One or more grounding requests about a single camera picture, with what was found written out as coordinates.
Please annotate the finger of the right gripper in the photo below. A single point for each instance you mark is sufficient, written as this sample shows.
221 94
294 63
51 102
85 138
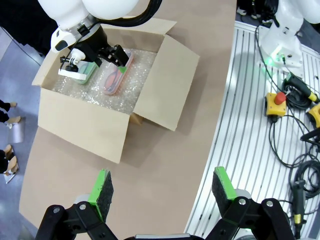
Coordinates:
97 62
117 56

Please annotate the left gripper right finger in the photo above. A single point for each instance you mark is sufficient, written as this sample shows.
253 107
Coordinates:
222 192

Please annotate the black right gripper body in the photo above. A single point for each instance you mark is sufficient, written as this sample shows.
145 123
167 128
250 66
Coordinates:
93 42

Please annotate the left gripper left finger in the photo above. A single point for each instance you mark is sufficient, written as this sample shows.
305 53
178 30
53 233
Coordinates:
102 192

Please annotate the green translucent glasses case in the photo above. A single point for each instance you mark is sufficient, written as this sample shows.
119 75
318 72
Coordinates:
88 73

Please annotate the clear plastic container pink items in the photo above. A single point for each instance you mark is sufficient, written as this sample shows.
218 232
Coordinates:
112 87

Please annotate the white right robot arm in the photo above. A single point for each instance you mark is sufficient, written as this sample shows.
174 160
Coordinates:
65 10

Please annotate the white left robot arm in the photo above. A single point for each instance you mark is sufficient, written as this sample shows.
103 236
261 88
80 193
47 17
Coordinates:
287 25

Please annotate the brown cardboard shipping box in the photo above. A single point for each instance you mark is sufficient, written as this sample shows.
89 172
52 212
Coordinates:
87 130

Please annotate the clear bubble wrap sheet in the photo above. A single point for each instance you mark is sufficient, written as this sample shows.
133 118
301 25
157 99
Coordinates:
125 100

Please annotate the person black clothing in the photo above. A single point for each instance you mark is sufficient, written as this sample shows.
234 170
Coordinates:
25 22

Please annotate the tan heeled shoe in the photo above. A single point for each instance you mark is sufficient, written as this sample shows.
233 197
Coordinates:
12 104
8 149
13 164
14 119

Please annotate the yellow emergency stop red button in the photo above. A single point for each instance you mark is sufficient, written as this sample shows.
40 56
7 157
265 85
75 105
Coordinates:
273 107

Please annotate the grey metal cylinder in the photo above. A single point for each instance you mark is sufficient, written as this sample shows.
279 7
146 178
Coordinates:
17 132

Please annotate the yellow emergency stop box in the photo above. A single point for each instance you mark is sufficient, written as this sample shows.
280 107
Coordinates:
315 113

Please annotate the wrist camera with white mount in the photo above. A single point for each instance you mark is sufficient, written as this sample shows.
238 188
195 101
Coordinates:
72 67

